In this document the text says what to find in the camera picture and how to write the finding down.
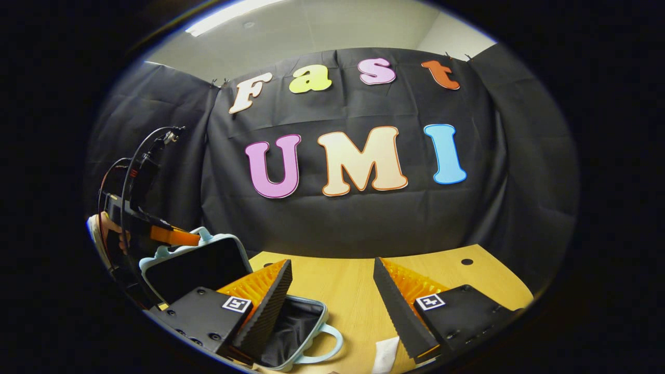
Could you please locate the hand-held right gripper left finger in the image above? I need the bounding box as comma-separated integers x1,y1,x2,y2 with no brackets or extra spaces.
149,259,294,366

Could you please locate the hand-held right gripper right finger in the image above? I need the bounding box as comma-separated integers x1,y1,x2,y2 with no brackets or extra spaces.
372,257,521,364

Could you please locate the pale blue suitcase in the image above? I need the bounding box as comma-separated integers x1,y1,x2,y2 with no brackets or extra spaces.
139,226,344,372

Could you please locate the white squeeze tube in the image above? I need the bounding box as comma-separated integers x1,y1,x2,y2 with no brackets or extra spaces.
371,336,401,374

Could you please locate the ceiling light panel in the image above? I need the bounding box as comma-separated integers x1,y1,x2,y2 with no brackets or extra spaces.
185,0,284,37

